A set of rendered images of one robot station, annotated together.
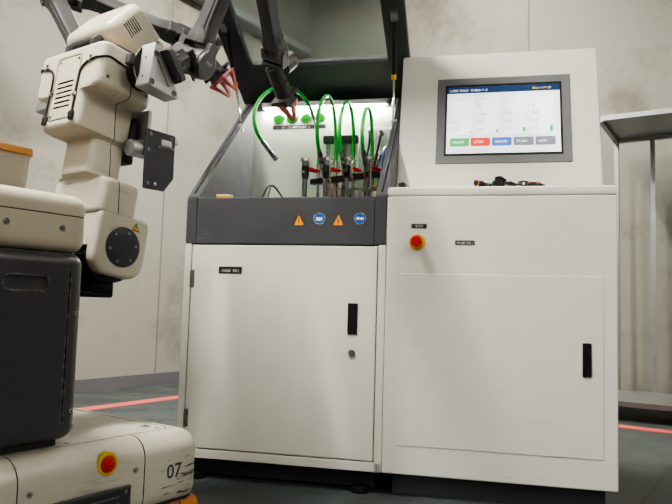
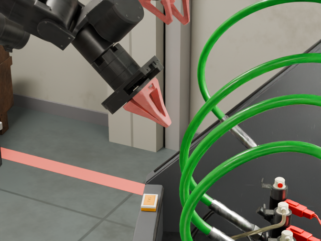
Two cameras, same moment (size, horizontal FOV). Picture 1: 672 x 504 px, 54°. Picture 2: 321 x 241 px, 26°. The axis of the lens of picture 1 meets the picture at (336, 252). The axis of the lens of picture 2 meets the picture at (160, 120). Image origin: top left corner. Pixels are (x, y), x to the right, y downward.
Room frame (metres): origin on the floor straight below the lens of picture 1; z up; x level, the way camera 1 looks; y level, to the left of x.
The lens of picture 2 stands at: (2.13, -0.85, 1.69)
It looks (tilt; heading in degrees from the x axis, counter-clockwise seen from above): 24 degrees down; 83
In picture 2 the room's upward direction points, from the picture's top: straight up
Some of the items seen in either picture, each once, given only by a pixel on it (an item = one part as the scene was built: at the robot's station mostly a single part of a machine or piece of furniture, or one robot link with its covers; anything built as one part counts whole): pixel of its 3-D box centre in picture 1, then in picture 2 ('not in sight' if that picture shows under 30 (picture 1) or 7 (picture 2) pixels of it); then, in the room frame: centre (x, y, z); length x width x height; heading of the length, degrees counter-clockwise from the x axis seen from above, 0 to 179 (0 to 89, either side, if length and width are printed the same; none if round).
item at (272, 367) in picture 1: (278, 348); not in sight; (2.21, 0.18, 0.44); 0.65 x 0.02 x 0.68; 78
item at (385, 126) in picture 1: (379, 155); not in sight; (2.66, -0.17, 1.20); 0.13 x 0.03 x 0.31; 78
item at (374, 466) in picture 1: (300, 357); not in sight; (2.49, 0.12, 0.39); 0.70 x 0.58 x 0.79; 78
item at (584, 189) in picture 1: (497, 196); not in sight; (2.16, -0.53, 0.96); 0.70 x 0.22 x 0.03; 78
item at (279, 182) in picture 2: not in sight; (279, 186); (2.46, 0.12, 1.13); 0.02 x 0.02 x 0.03
